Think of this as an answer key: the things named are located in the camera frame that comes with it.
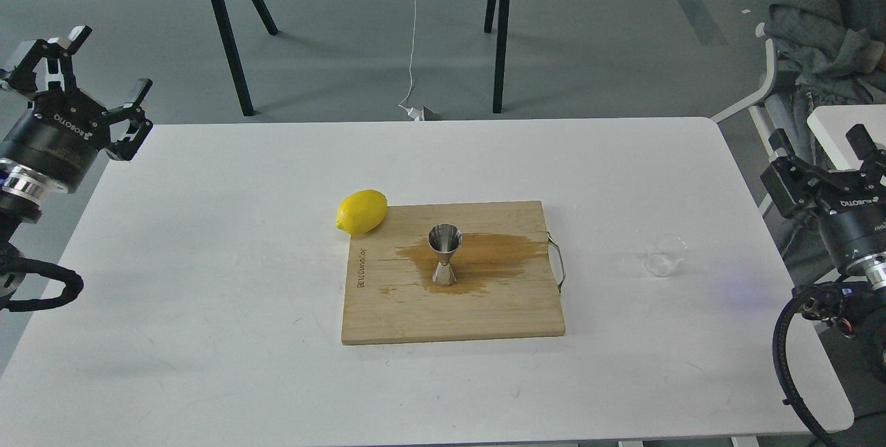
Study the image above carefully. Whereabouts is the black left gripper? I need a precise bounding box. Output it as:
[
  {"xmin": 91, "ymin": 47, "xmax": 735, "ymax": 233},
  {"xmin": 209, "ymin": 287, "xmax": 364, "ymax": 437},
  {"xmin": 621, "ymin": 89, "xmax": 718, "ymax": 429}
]
[{"xmin": 2, "ymin": 25, "xmax": 153, "ymax": 194}]

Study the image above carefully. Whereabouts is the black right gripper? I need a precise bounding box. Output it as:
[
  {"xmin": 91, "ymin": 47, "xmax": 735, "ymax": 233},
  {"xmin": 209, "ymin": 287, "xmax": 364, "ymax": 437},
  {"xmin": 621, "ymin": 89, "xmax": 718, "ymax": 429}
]
[{"xmin": 761, "ymin": 123, "xmax": 885, "ymax": 276}]

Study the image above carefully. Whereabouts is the clear plastic measuring cup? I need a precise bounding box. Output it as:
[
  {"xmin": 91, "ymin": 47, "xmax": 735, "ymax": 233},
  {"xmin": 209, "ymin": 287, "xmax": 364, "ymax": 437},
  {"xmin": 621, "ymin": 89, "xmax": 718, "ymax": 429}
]
[{"xmin": 642, "ymin": 235, "xmax": 689, "ymax": 279}]

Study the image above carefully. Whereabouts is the steel double jigger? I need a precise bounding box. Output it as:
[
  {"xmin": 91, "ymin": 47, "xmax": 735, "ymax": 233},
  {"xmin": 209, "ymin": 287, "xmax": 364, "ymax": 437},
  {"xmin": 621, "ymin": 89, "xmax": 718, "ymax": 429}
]
[{"xmin": 427, "ymin": 223, "xmax": 463, "ymax": 287}]

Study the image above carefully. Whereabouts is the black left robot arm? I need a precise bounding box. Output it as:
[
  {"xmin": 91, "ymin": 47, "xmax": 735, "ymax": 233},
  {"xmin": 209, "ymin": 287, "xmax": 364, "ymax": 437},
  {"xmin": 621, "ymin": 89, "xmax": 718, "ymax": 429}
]
[{"xmin": 1, "ymin": 26, "xmax": 153, "ymax": 313}]

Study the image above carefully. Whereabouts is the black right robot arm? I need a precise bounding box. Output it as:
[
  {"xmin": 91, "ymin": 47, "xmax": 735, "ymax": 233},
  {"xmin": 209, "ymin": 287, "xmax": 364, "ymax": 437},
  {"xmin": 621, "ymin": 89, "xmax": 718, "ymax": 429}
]
[{"xmin": 761, "ymin": 123, "xmax": 885, "ymax": 446}]

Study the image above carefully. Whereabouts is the white side table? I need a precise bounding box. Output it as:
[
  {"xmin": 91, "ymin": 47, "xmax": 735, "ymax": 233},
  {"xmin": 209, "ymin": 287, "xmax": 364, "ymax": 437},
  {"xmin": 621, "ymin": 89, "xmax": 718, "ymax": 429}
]
[{"xmin": 806, "ymin": 104, "xmax": 886, "ymax": 178}]

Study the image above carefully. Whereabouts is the white chair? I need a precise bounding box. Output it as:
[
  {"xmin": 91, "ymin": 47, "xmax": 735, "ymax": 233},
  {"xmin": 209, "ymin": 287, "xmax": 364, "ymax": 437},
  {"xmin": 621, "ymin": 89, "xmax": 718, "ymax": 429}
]
[{"xmin": 709, "ymin": 21, "xmax": 811, "ymax": 219}]

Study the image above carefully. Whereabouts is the seated person in grey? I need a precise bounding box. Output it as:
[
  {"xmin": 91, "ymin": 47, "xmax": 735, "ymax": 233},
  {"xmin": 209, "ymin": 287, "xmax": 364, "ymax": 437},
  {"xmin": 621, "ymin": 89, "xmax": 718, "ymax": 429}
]
[{"xmin": 761, "ymin": 0, "xmax": 886, "ymax": 275}]

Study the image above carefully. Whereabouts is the yellow lemon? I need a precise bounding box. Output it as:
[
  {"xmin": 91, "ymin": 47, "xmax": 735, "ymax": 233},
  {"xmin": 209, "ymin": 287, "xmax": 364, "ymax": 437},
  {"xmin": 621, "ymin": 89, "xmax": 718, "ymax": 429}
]
[{"xmin": 335, "ymin": 190, "xmax": 388, "ymax": 236}]

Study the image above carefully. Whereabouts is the wooden cutting board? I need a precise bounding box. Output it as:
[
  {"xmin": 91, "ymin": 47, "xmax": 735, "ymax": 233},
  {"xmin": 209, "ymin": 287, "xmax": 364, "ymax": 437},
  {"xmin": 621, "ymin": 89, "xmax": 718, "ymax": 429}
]
[{"xmin": 341, "ymin": 201, "xmax": 566, "ymax": 345}]

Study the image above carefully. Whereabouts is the white hanging cable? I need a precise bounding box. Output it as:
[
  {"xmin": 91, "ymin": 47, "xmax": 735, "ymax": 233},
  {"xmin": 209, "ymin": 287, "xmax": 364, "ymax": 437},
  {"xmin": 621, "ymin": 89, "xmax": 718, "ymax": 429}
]
[{"xmin": 397, "ymin": 0, "xmax": 424, "ymax": 120}]

